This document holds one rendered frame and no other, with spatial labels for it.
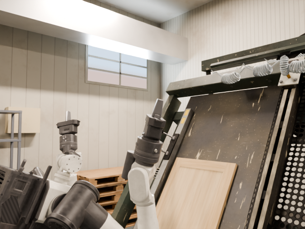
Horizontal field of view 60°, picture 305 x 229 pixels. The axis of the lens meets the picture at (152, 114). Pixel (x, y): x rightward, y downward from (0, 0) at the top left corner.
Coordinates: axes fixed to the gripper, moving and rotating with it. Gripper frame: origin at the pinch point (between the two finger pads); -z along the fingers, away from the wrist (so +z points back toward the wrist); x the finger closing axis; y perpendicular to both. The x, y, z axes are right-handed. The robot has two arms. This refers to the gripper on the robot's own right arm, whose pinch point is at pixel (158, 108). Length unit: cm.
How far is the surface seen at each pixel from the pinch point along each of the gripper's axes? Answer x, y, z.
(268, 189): 17, 59, 24
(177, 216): 48, 33, 59
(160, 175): 75, 25, 46
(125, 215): 83, 10, 80
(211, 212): 34, 45, 47
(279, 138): 29, 66, 2
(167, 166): 78, 28, 40
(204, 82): 96, 45, -20
